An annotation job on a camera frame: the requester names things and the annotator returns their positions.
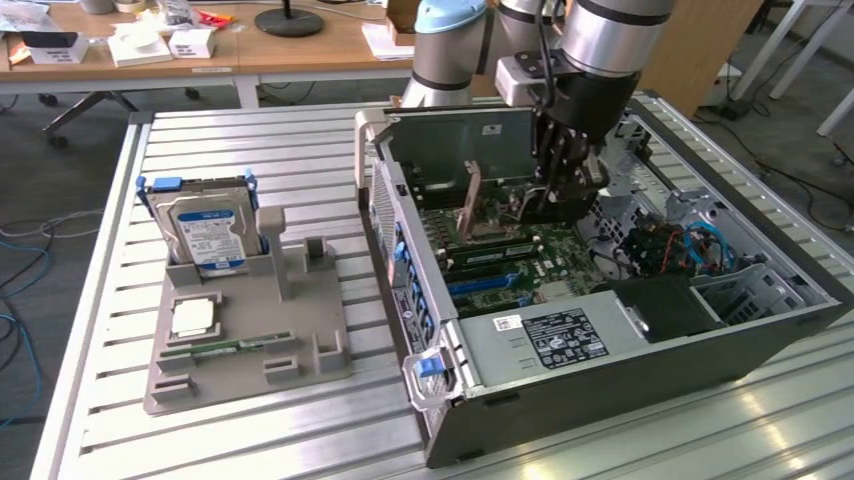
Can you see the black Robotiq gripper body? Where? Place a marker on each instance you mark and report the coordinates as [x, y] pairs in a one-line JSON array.
[[594, 105]]

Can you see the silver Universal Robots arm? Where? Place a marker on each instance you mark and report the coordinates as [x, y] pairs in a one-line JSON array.
[[440, 55]]

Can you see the perforated silver drive cage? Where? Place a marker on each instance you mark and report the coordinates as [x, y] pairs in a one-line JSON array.
[[630, 200]]

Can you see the CPU socket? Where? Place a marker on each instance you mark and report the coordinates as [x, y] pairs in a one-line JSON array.
[[492, 232]]

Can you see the wooden cabinet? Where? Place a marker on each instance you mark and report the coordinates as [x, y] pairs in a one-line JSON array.
[[707, 50]]

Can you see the RAM stick with white label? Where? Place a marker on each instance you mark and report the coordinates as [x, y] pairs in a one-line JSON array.
[[494, 252]]

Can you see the blue expansion slot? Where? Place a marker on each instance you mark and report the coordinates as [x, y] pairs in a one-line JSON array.
[[483, 285]]

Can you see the black plastic air shroud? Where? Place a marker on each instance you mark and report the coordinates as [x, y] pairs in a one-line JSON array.
[[667, 310]]

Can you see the white paper stack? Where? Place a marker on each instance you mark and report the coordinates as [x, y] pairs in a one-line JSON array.
[[383, 42]]

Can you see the brown cardboard box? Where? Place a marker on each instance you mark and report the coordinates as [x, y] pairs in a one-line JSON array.
[[400, 15]]

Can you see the silver disk bay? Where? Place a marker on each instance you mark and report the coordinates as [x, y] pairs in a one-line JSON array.
[[747, 295]]

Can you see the grey power supply unit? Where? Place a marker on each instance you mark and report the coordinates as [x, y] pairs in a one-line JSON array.
[[500, 360]]

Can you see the blue case latch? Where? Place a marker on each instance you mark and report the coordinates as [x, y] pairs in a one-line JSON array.
[[427, 367]]

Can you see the dark grey open PC case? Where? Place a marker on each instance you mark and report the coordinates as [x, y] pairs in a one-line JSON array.
[[600, 400]]

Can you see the black round lamp base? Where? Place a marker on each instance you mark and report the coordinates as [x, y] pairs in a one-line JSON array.
[[289, 25]]

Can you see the hard disk with blue caddy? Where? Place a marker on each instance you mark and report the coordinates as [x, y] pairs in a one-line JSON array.
[[207, 235]]

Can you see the grey plastic parts rack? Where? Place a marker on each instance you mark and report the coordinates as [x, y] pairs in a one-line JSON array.
[[253, 320]]

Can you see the red packet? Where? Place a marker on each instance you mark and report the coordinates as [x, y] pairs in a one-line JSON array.
[[216, 19]]

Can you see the small white labelled box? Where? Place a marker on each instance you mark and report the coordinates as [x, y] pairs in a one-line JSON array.
[[189, 45]]

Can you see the green RAM stick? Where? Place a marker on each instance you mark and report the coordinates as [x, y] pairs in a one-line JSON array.
[[227, 345]]

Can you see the silver CPU chip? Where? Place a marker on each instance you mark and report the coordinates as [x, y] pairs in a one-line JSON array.
[[193, 317]]

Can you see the white box with round roll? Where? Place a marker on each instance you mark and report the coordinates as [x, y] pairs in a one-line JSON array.
[[136, 47]]

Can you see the tape roll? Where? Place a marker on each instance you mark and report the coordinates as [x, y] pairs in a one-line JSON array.
[[129, 5]]

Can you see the black office chair base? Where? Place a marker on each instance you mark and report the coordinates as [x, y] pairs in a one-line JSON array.
[[75, 111]]

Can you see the grey cup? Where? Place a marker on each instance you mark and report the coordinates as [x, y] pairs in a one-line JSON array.
[[97, 6]]

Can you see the white box with black lid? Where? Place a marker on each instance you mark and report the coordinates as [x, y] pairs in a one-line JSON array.
[[60, 52]]

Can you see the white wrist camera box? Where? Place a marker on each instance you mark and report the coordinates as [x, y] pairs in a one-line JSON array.
[[514, 87]]

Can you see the white table frame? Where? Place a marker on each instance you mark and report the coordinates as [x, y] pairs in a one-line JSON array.
[[759, 65]]

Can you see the wooden desk with white frame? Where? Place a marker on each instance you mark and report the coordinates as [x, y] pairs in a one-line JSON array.
[[80, 72]]

